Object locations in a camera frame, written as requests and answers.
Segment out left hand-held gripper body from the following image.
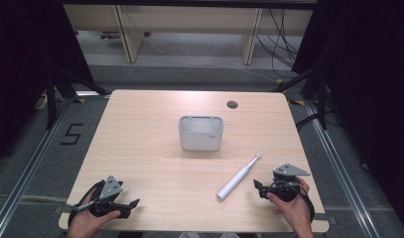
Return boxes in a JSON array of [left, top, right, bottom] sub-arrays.
[[88, 175, 124, 218]]

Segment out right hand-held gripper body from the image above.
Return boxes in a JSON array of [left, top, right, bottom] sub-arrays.
[[269, 163, 311, 203]]

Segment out white electric toothbrush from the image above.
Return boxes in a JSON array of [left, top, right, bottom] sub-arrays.
[[216, 151, 263, 201]]

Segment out white toothbrush holder box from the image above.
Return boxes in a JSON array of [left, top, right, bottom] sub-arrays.
[[178, 114, 225, 153]]

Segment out person's right hand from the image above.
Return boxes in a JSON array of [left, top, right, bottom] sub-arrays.
[[266, 177, 316, 238]]

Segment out person's left hand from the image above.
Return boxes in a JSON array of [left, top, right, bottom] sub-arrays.
[[67, 192, 122, 238]]

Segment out black metal stand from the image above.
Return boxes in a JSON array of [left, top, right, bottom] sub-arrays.
[[272, 60, 331, 132], [45, 64, 108, 131]]

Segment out black curtain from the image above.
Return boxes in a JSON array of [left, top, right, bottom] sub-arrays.
[[0, 0, 95, 168], [291, 0, 404, 229]]

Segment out black wrist strap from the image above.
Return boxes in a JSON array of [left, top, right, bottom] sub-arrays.
[[67, 179, 106, 229], [297, 187, 317, 223]]

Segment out metal floor rail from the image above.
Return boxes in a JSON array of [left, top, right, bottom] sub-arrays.
[[0, 97, 74, 238], [304, 98, 383, 238]]

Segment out bundle of black cables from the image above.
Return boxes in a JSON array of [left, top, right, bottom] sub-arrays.
[[254, 8, 301, 79]]

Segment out black frame beam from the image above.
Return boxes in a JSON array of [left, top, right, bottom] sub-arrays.
[[61, 0, 321, 10]]

